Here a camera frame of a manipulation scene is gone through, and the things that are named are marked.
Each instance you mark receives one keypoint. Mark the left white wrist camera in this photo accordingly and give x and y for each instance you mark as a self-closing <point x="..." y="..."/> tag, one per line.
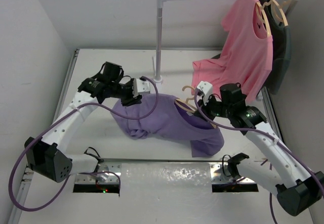
<point x="140" y="87"/>

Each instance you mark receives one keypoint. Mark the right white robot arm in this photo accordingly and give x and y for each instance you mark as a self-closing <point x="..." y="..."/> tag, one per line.
<point x="294" y="184"/>

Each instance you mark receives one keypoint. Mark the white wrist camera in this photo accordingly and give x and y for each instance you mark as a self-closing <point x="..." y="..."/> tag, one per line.
<point x="140" y="87"/>
<point x="205" y="90"/>

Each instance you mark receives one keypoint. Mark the beige hanger in dark shirt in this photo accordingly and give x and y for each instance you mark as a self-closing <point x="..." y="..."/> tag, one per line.
<point x="279" y="13"/>

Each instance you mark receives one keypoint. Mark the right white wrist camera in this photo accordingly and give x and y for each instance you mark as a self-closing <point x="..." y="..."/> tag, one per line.
<point x="205" y="90"/>

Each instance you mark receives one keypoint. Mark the beige hanger in pink shirt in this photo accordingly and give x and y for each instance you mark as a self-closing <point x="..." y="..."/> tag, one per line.
<point x="262" y="15"/>

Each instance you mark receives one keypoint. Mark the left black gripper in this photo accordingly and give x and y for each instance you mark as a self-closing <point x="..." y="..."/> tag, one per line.
<point x="130" y="99"/>

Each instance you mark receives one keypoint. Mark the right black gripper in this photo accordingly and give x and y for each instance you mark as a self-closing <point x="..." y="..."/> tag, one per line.
<point x="204" y="108"/>

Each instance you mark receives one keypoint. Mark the metal base plate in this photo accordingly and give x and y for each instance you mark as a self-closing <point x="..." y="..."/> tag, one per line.
<point x="107" y="173"/>
<point x="219" y="178"/>

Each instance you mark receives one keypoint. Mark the beige hanger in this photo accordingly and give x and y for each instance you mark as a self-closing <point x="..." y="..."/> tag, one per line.
<point x="262" y="15"/>
<point x="186" y="106"/>
<point x="279" y="13"/>

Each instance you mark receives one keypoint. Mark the dark grey t shirt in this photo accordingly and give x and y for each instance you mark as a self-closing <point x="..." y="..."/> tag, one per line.
<point x="282" y="49"/>

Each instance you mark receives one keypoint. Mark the purple t shirt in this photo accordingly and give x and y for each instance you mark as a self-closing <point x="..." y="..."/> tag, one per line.
<point x="170" y="122"/>

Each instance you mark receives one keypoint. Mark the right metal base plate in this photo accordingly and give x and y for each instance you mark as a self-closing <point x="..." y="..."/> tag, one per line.
<point x="219" y="178"/>

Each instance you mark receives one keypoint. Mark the pink t shirt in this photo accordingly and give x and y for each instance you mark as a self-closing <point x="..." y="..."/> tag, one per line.
<point x="246" y="57"/>

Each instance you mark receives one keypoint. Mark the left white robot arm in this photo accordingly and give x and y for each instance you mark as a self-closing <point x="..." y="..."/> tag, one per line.
<point x="47" y="155"/>

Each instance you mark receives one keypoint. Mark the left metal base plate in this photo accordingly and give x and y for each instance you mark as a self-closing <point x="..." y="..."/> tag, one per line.
<point x="107" y="173"/>

